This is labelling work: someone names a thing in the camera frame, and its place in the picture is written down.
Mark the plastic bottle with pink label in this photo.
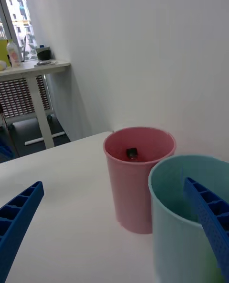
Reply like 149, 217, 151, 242
6, 39, 21, 68

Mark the yellow box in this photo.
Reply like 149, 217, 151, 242
0, 39, 11, 67

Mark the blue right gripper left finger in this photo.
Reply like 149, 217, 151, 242
0, 181, 45, 283

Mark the clear bottle with black cap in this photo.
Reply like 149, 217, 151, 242
125, 147, 141, 162

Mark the pale blue plastic bin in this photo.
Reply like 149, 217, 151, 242
148, 154, 229, 283

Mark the pink plastic bin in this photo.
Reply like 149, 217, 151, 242
103, 126, 177, 235

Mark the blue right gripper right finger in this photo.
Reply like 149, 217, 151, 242
183, 177, 229, 283

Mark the black pot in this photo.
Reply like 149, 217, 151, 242
36, 46, 52, 61

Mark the slatted radiator grille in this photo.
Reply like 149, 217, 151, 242
0, 75, 52, 119

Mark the flat grey notebook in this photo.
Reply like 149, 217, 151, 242
34, 60, 58, 66

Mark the white desk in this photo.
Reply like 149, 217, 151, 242
0, 60, 71, 150

